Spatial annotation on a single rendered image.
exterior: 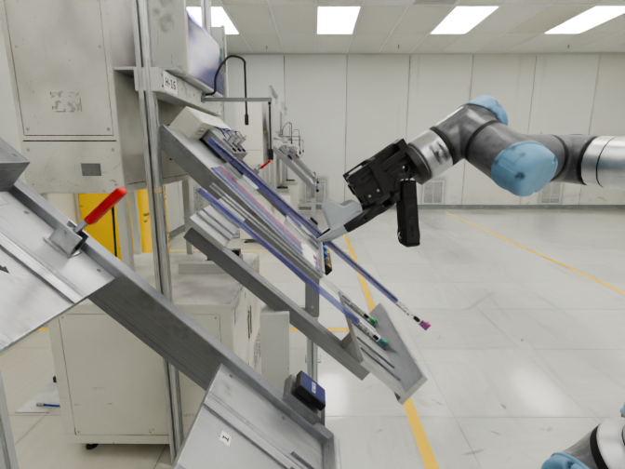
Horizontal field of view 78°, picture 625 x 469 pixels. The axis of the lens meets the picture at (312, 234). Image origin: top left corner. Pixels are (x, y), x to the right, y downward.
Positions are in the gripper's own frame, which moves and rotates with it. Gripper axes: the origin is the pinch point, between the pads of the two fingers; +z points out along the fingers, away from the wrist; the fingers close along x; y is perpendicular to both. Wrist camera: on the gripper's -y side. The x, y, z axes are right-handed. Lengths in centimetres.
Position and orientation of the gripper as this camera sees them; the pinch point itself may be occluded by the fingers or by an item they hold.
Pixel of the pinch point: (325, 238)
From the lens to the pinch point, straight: 66.9
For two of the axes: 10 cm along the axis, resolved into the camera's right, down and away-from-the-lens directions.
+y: -5.6, -8.1, -1.9
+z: -8.3, 5.6, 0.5
